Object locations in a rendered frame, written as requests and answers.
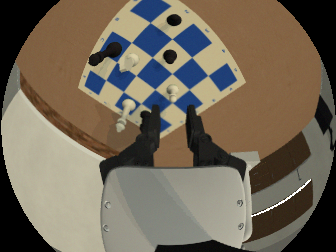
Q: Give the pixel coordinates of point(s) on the blue and cream chessboard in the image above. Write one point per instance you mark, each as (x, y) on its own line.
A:
(204, 70)

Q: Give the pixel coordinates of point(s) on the white chess pawn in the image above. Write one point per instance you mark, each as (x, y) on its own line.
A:
(172, 90)

